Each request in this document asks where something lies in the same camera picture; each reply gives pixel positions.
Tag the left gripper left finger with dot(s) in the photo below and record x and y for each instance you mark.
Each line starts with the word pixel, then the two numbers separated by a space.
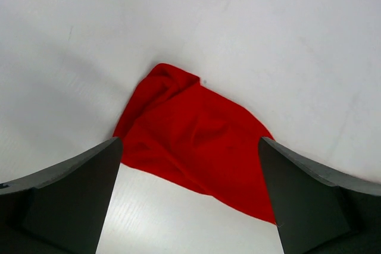
pixel 62 208

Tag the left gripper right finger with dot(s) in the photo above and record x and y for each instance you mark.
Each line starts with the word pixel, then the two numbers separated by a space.
pixel 319 209

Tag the red t shirt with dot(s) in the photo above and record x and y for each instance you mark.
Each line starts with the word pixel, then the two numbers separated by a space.
pixel 177 129

